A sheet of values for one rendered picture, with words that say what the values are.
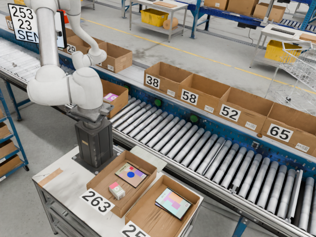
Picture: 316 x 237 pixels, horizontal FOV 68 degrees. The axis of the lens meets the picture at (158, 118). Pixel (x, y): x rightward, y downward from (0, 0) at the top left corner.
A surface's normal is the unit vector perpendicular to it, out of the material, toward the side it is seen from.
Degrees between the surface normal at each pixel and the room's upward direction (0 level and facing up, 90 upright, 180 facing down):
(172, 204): 0
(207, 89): 89
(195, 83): 90
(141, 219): 2
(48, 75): 35
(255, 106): 90
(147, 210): 1
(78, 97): 92
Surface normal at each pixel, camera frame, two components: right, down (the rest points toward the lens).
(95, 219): 0.08, -0.79
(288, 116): -0.55, 0.47
